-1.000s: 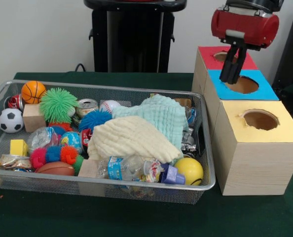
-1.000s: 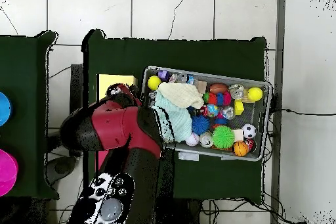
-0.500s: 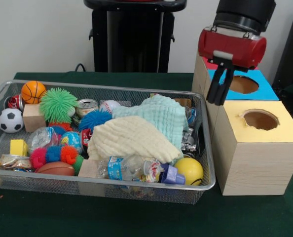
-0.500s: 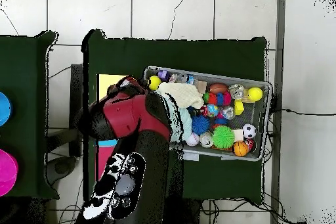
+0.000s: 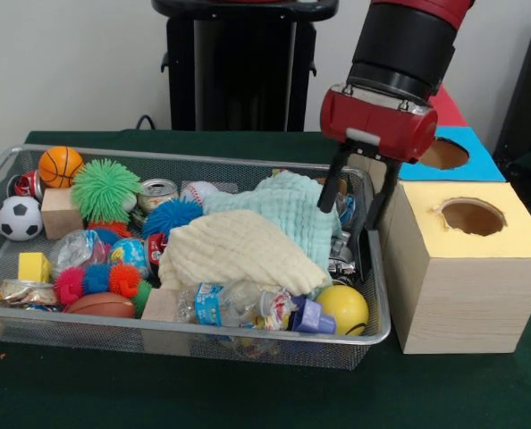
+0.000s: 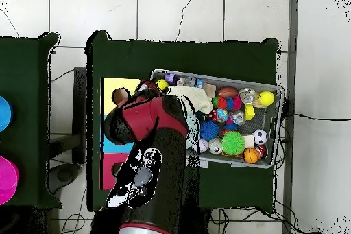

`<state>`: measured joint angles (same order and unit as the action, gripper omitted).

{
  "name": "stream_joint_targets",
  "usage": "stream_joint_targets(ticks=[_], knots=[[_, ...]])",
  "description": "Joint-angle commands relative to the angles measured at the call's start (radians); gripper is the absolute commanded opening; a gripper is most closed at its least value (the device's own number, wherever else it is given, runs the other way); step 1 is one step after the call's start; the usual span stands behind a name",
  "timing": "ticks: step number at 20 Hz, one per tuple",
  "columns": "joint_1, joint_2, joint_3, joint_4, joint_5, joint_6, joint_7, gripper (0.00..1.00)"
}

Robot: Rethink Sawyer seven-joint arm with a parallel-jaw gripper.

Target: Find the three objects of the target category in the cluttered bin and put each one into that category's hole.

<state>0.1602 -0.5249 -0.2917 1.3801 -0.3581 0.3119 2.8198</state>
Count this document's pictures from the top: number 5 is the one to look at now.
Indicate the white baseball toy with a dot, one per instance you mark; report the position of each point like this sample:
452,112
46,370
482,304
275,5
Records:
198,192

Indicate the dark green tablecloth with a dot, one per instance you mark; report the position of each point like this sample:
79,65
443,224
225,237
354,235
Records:
247,397

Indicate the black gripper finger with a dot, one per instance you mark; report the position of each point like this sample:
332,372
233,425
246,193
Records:
332,183
381,201

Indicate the orange basketball toy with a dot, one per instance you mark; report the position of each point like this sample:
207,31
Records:
60,166

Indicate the plain wooden block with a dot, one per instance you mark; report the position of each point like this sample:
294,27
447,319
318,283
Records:
62,214
158,306

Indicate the green spiky ball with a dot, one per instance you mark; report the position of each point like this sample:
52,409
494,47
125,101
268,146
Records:
107,190

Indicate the blue spiky ball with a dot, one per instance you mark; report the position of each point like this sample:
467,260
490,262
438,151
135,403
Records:
167,216

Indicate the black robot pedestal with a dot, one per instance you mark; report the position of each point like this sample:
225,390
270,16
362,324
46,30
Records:
243,67

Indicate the cream waffle cloth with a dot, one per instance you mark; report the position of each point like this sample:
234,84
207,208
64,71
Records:
238,250

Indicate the purple plastic toy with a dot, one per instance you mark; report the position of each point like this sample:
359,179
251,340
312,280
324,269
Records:
312,317

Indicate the mint waffle cloth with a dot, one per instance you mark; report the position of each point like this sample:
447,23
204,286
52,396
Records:
283,205

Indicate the yellow plastic block toy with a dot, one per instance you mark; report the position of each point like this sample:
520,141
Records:
34,268

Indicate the red drink can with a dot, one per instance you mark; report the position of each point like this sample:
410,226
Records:
27,184

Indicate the wooden three-hole box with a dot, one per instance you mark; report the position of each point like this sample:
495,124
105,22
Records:
471,304

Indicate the crushed clear plastic bottle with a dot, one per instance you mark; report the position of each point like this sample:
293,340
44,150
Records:
230,304
75,250

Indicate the black white soccer ball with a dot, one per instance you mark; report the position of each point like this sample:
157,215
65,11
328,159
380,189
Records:
19,219

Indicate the brown football toy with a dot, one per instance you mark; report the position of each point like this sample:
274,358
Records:
100,306

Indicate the silver drink can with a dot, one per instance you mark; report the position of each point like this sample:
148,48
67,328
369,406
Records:
158,194

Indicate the silver metallic toy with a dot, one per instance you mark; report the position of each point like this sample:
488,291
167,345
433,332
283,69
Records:
340,263

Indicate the blue globe ball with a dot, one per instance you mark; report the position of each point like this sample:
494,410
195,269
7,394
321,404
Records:
129,254

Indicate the black stand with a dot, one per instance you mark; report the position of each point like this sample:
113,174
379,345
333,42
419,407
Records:
529,111

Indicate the multicolour spiky caterpillar toy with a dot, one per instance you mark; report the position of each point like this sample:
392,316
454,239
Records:
98,279

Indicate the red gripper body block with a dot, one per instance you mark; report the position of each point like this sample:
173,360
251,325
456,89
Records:
381,123

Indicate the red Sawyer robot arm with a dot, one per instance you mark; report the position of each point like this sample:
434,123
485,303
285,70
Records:
404,44

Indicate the yellow smiley ball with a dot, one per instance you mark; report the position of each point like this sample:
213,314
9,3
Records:
343,308

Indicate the silver mesh bin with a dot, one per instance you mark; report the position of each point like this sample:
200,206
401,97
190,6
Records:
247,344

